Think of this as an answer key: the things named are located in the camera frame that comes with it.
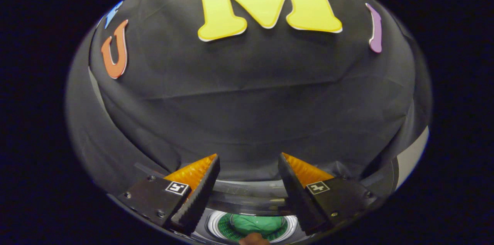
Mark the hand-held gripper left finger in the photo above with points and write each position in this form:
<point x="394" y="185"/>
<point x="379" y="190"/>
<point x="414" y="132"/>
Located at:
<point x="198" y="198"/>

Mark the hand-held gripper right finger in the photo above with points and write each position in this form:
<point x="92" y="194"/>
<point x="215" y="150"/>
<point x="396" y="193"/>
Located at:
<point x="299" y="195"/>

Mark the tinted washing machine lid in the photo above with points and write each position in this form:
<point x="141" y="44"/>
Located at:
<point x="251" y="198"/>

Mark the green polo shirt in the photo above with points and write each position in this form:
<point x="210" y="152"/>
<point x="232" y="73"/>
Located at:
<point x="258" y="223"/>

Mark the black backdrop cloth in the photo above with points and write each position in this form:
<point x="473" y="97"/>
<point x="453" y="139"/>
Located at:
<point x="251" y="102"/>

